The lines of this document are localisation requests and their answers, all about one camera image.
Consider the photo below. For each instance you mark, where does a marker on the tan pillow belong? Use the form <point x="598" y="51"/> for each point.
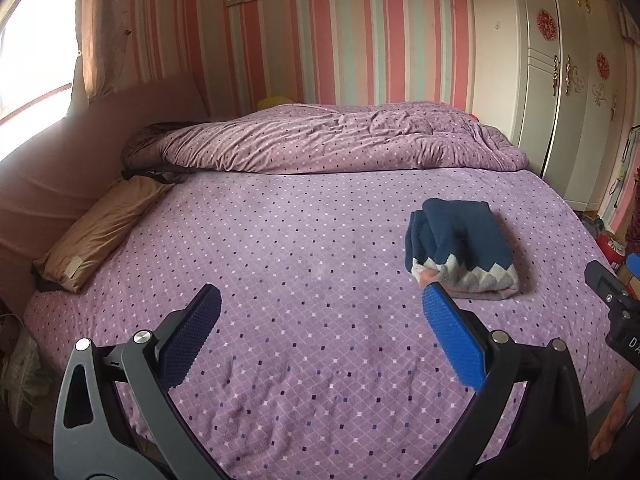
<point x="95" y="235"/>

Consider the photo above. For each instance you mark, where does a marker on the pink padded headboard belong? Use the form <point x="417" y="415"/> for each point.
<point x="100" y="125"/>

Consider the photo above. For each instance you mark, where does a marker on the dark patterned blanket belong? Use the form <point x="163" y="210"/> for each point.
<point x="145" y="150"/>

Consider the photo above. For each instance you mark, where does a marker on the white wardrobe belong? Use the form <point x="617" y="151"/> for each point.
<point x="565" y="110"/>

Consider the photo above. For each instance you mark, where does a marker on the yellow object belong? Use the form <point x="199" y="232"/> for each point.
<point x="272" y="101"/>

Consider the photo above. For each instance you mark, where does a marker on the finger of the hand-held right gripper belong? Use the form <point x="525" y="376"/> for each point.
<point x="605" y="282"/>

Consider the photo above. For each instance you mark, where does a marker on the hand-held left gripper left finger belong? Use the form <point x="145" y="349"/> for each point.
<point x="192" y="332"/>

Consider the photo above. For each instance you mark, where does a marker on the pink patterned curtain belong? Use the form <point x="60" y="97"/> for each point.
<point x="105" y="30"/>

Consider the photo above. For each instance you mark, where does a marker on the bed with purple dotted sheet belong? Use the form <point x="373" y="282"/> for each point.
<point x="300" y="260"/>

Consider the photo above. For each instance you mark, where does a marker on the navy patterned knit sweater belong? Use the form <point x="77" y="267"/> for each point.
<point x="465" y="235"/>

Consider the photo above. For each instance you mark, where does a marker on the red fire extinguisher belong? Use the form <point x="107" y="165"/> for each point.
<point x="611" y="251"/>

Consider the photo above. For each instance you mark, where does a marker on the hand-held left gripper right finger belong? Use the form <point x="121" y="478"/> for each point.
<point x="450" y="332"/>

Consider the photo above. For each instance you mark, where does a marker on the purple dotted quilt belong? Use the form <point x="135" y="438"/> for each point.
<point x="325" y="140"/>

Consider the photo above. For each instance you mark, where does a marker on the white cloth bundle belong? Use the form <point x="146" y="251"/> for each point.
<point x="22" y="365"/>

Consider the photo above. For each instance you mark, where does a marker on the bright window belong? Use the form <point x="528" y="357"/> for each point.
<point x="35" y="50"/>

